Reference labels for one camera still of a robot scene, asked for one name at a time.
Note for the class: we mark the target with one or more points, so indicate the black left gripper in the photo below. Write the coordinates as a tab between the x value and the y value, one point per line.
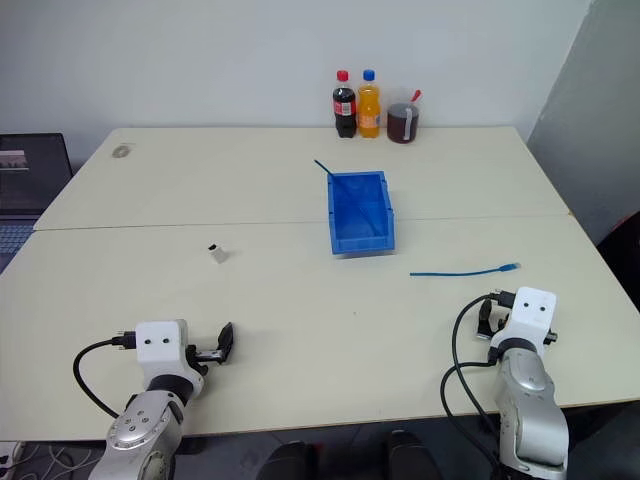
199	356

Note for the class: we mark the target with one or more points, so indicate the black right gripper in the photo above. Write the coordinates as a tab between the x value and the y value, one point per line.
501	320

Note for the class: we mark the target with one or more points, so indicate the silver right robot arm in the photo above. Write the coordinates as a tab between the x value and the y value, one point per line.
530	415

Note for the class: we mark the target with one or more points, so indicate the small white connector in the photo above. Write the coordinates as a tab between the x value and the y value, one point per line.
218	254

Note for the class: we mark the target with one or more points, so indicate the dark rounded shape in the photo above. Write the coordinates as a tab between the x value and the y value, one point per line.
290	462

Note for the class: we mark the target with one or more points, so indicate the dark red chair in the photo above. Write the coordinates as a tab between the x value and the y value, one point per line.
622	255

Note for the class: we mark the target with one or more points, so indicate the blue plastic storage bin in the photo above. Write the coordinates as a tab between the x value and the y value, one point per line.
361	220

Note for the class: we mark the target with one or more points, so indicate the clear jar with dark liquid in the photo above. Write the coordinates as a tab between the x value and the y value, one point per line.
402	120

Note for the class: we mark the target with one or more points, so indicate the orange soda bottle blue cap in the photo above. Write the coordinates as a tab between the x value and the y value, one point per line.
369	107

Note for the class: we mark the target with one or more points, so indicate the dark laptop computer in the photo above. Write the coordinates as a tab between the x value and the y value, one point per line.
27	185

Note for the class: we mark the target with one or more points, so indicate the cola bottle red cap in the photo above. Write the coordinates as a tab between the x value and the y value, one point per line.
344	107

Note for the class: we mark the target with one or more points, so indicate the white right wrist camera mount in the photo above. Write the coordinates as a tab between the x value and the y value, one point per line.
530	315

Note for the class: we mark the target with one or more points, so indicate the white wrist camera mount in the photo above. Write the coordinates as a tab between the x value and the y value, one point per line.
530	315
159	345

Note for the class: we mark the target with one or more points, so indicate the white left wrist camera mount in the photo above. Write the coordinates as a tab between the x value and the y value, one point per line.
159	345

